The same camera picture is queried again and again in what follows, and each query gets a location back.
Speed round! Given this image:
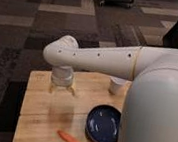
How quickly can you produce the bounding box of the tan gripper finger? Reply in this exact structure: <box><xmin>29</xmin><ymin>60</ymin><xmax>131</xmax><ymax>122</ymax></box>
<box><xmin>67</xmin><ymin>86</ymin><xmax>76</xmax><ymax>97</ymax></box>
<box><xmin>49</xmin><ymin>84</ymin><xmax>57</xmax><ymax>93</ymax></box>

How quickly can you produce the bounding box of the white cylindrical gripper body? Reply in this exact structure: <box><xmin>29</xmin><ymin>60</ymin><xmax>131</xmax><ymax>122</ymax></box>
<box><xmin>51</xmin><ymin>66</ymin><xmax>74</xmax><ymax>87</ymax></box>

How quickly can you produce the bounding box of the dark blue ceramic bowl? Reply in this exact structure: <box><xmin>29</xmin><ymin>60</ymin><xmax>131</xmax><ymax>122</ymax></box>
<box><xmin>85</xmin><ymin>104</ymin><xmax>121</xmax><ymax>142</ymax></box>

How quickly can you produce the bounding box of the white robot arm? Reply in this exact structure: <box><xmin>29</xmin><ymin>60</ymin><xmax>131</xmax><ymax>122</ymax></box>
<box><xmin>43</xmin><ymin>36</ymin><xmax>178</xmax><ymax>142</ymax></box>

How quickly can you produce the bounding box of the white cup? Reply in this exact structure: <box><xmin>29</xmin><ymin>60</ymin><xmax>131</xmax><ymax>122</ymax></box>
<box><xmin>109</xmin><ymin>76</ymin><xmax>126</xmax><ymax>95</ymax></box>

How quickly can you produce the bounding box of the orange carrot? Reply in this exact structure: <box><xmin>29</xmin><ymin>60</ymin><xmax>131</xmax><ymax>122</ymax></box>
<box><xmin>57</xmin><ymin>131</ymin><xmax>79</xmax><ymax>142</ymax></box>

